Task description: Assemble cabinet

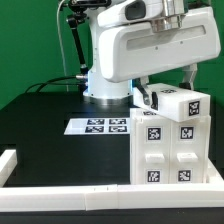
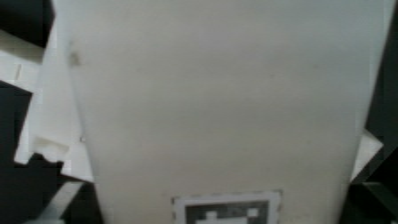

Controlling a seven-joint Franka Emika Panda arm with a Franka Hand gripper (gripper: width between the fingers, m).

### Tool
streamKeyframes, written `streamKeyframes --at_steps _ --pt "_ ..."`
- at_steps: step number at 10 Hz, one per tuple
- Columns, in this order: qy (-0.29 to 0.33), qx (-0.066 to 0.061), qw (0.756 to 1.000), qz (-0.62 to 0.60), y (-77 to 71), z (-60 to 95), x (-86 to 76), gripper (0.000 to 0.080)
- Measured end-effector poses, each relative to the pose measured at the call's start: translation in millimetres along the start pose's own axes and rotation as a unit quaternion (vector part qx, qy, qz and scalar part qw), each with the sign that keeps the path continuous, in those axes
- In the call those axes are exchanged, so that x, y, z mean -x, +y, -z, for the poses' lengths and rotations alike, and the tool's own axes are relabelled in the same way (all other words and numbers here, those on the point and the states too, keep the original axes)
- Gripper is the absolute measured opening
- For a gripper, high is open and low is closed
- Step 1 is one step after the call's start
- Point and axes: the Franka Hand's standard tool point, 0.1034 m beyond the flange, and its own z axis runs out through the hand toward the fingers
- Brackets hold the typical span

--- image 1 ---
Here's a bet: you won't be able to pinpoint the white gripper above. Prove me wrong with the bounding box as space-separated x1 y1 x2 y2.
98 7 221 110

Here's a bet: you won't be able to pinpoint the white block with marker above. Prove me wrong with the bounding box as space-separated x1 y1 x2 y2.
133 83 210 122

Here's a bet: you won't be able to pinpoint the white door panel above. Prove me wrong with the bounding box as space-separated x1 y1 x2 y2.
169 116 211 184
130 116 171 184

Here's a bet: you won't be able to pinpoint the white cabinet body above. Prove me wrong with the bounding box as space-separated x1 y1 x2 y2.
130 108 209 184

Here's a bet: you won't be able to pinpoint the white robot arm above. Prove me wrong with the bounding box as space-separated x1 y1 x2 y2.
69 0 220 83

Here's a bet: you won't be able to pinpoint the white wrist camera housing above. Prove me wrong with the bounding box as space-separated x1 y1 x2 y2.
97 0 163 27

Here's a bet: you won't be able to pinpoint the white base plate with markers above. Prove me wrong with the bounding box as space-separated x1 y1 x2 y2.
64 118 130 135

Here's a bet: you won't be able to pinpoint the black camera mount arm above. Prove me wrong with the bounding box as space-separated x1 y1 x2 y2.
57 0 112 75

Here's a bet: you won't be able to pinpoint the white U-shaped border frame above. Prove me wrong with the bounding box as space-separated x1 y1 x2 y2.
0 149 224 212

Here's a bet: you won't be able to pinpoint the black cables on table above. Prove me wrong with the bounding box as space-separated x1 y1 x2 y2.
25 75 88 94

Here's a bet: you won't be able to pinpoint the grey hanging cable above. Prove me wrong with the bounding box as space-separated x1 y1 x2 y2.
55 1 70 93

